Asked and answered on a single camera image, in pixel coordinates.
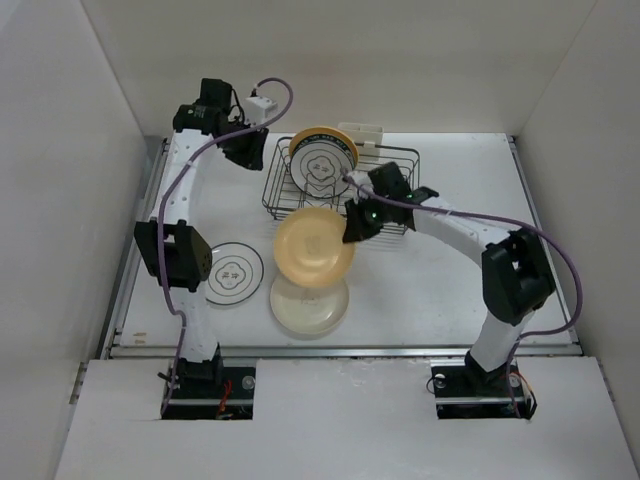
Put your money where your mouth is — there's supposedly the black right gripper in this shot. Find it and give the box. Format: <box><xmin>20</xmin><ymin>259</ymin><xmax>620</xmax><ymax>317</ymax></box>
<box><xmin>342</xmin><ymin>192</ymin><xmax>392</xmax><ymax>241</ymax></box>

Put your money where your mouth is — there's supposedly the grey wire dish rack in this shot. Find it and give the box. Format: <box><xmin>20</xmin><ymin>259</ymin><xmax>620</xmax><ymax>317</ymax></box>
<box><xmin>262</xmin><ymin>136</ymin><xmax>420</xmax><ymax>220</ymax></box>

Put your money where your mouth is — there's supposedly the yellow shallow plate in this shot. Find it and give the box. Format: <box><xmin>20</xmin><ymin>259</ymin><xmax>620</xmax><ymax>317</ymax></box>
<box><xmin>273</xmin><ymin>207</ymin><xmax>355</xmax><ymax>288</ymax></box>

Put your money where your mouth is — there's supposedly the white plate green rim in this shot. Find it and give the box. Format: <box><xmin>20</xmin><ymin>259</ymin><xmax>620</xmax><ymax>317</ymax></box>
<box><xmin>206</xmin><ymin>242</ymin><xmax>264</xmax><ymax>307</ymax></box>
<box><xmin>290</xmin><ymin>141</ymin><xmax>354</xmax><ymax>199</ymax></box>

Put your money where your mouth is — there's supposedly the cream shallow plate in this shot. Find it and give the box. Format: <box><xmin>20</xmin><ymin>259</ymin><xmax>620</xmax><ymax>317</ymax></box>
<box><xmin>269</xmin><ymin>275</ymin><xmax>350</xmax><ymax>337</ymax></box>

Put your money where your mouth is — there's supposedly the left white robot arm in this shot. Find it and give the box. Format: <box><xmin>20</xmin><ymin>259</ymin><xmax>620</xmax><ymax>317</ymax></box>
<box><xmin>134</xmin><ymin>79</ymin><xmax>278</xmax><ymax>397</ymax></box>

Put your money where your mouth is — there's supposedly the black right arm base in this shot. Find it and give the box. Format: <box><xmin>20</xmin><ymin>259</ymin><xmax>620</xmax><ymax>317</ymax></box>
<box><xmin>426</xmin><ymin>363</ymin><xmax>538</xmax><ymax>420</ymax></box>

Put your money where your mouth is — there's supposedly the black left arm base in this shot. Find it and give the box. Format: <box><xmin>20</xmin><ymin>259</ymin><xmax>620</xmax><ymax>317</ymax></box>
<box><xmin>160</xmin><ymin>358</ymin><xmax>256</xmax><ymax>421</ymax></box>

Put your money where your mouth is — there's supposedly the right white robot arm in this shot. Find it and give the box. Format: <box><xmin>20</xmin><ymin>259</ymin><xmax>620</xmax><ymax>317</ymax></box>
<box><xmin>341</xmin><ymin>162</ymin><xmax>556</xmax><ymax>394</ymax></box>

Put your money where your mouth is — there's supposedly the white plastic cutlery holder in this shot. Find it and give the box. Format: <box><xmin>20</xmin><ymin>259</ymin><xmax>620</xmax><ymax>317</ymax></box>
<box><xmin>337</xmin><ymin>122</ymin><xmax>384</xmax><ymax>150</ymax></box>

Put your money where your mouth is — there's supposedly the yellow rear plate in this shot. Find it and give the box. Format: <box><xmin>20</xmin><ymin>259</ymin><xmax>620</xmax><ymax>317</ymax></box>
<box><xmin>288</xmin><ymin>126</ymin><xmax>359</xmax><ymax>166</ymax></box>

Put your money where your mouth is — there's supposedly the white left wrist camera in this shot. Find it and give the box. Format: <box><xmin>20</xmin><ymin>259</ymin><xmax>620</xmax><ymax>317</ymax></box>
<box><xmin>243</xmin><ymin>95</ymin><xmax>278</xmax><ymax>126</ymax></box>

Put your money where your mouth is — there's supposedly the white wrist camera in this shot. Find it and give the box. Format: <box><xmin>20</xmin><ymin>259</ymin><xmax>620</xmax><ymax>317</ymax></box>
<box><xmin>342</xmin><ymin>170</ymin><xmax>373</xmax><ymax>193</ymax></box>
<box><xmin>243</xmin><ymin>95</ymin><xmax>278</xmax><ymax>126</ymax></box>

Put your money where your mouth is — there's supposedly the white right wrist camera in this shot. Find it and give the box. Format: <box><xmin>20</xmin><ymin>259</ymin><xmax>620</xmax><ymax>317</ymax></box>
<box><xmin>342</xmin><ymin>170</ymin><xmax>373</xmax><ymax>193</ymax></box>

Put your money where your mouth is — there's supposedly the aluminium table edge rail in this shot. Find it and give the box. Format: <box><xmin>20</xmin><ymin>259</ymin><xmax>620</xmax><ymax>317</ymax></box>
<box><xmin>99</xmin><ymin>134</ymin><xmax>584</xmax><ymax>361</ymax></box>

